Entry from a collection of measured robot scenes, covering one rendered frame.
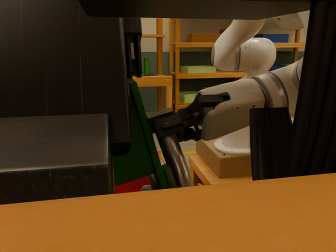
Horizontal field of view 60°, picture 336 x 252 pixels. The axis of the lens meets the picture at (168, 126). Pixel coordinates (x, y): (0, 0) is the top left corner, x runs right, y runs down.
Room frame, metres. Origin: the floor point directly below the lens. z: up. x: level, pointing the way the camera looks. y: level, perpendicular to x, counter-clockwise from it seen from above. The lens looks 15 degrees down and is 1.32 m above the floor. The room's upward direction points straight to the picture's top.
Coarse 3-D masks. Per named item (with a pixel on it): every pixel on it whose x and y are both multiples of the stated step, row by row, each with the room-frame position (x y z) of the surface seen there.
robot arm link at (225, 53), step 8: (232, 24) 1.01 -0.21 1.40; (240, 24) 0.96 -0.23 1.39; (248, 24) 0.95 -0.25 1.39; (256, 24) 0.95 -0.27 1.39; (224, 32) 1.08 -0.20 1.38; (232, 32) 1.01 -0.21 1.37; (240, 32) 0.98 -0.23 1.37; (248, 32) 0.97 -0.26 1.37; (256, 32) 0.98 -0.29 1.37; (216, 40) 1.12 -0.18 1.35; (224, 40) 1.05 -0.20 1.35; (232, 40) 1.01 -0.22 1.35; (240, 40) 1.00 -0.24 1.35; (216, 48) 1.09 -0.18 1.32; (224, 48) 1.05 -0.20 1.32; (232, 48) 1.02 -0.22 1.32; (216, 56) 1.08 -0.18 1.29; (224, 56) 1.05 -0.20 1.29; (232, 56) 1.06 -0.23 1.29; (216, 64) 1.10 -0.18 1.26; (224, 64) 1.08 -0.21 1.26; (232, 64) 1.08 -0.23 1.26
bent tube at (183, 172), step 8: (160, 112) 0.44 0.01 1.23; (168, 112) 0.44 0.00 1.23; (152, 120) 0.44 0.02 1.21; (152, 128) 0.46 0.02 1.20; (168, 136) 0.43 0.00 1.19; (160, 144) 0.43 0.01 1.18; (168, 144) 0.42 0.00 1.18; (176, 144) 0.42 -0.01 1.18; (168, 152) 0.41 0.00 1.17; (176, 152) 0.41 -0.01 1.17; (168, 160) 0.40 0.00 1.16; (176, 160) 0.40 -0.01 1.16; (184, 160) 0.41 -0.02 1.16; (168, 168) 0.40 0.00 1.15; (176, 168) 0.39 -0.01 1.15; (184, 168) 0.40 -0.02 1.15; (176, 176) 0.39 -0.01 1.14; (184, 176) 0.39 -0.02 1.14; (176, 184) 0.39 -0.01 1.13; (184, 184) 0.39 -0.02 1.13; (192, 184) 0.39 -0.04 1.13
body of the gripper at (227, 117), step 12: (228, 84) 0.44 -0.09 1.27; (240, 84) 0.44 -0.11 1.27; (252, 84) 0.45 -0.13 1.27; (240, 96) 0.43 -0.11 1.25; (252, 96) 0.43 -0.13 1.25; (264, 96) 0.44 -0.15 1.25; (204, 108) 0.44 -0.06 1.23; (216, 108) 0.42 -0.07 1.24; (228, 108) 0.42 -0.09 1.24; (240, 108) 0.43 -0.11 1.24; (204, 120) 0.43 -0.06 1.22; (216, 120) 0.43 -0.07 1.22; (228, 120) 0.44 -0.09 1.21; (240, 120) 0.45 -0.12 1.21; (204, 132) 0.45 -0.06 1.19; (216, 132) 0.46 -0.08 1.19; (228, 132) 0.48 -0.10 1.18
